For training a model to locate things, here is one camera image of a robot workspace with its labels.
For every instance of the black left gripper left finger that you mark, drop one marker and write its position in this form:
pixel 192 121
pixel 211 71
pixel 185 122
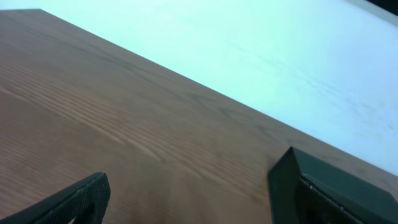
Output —
pixel 84 202

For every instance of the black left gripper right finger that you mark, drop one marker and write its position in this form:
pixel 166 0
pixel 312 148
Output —
pixel 313 206

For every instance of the black gift box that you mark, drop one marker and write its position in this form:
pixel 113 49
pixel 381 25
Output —
pixel 365 201

